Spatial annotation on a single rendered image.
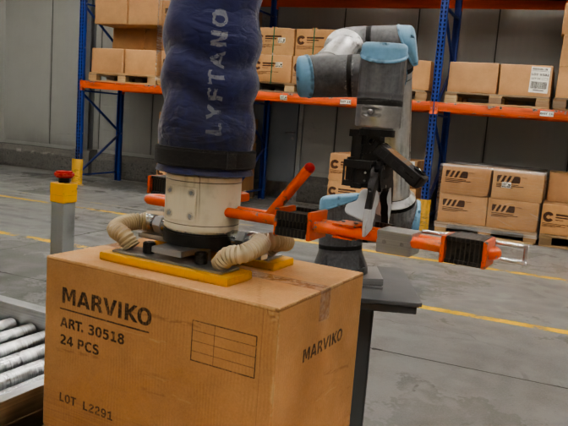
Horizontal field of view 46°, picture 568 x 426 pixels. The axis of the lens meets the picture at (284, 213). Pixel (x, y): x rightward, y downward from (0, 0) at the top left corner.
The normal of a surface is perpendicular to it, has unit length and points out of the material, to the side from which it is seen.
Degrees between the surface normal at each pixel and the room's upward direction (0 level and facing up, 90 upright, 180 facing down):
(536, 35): 90
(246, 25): 76
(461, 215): 90
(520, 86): 88
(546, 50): 90
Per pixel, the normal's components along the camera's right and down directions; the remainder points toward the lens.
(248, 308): -0.48, 0.09
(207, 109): 0.15, -0.13
